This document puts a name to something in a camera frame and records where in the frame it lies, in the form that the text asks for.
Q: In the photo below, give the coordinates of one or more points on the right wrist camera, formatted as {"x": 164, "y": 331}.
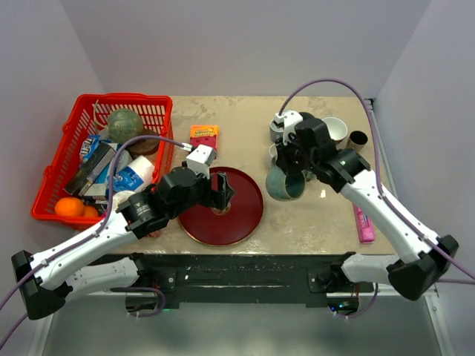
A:
{"x": 287, "y": 120}

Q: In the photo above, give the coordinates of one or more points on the pink flat box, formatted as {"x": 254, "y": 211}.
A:
{"x": 364, "y": 226}

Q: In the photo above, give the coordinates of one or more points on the teal glazed mug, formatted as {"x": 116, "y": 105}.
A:
{"x": 282, "y": 187}

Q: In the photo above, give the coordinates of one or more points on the black carton box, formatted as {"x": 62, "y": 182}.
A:
{"x": 90, "y": 170}

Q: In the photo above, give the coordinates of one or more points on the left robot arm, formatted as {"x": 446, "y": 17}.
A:
{"x": 41, "y": 277}

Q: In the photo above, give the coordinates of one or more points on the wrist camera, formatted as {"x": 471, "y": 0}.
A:
{"x": 287, "y": 120}
{"x": 200, "y": 159}

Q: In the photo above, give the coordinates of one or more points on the grey-blue round mug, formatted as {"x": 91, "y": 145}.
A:
{"x": 309, "y": 176}

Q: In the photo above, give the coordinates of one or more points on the green round melon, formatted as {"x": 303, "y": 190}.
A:
{"x": 123, "y": 125}

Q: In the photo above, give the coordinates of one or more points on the white paper roll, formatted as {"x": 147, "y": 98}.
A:
{"x": 120, "y": 197}

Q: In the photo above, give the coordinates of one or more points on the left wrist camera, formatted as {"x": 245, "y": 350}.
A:
{"x": 200, "y": 159}

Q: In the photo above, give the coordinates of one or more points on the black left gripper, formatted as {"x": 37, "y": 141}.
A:
{"x": 220, "y": 196}

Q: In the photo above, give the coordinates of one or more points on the orange pink sponge box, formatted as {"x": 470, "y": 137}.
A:
{"x": 204, "y": 135}

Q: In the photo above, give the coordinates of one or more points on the black table front rail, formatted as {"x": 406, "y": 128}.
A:
{"x": 245, "y": 279}

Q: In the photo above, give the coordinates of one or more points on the dark grey mug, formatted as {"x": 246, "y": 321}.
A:
{"x": 306, "y": 115}

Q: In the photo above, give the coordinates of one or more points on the small brown espresso cup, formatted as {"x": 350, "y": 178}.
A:
{"x": 357, "y": 140}

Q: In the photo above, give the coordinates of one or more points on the brown wooden disc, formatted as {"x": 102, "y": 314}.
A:
{"x": 144, "y": 147}

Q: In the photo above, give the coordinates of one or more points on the white blue paper cup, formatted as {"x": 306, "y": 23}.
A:
{"x": 133, "y": 177}

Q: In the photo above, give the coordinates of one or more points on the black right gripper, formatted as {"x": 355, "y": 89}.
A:
{"x": 283, "y": 160}

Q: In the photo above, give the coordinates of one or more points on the white speckled mug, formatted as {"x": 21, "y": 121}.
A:
{"x": 272, "y": 152}

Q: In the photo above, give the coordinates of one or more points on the small grey mug white inside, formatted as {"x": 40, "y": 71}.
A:
{"x": 275, "y": 132}

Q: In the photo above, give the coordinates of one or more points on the red plastic basket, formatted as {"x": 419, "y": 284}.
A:
{"x": 87, "y": 112}

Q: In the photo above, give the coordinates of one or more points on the red floral mug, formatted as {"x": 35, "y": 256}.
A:
{"x": 338, "y": 130}

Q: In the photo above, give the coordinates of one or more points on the dark red round tray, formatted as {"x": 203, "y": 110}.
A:
{"x": 242, "y": 216}

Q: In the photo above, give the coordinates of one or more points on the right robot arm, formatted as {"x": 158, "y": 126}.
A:
{"x": 421, "y": 256}

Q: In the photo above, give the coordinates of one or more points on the blue candy bag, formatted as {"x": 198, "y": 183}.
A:
{"x": 88, "y": 146}

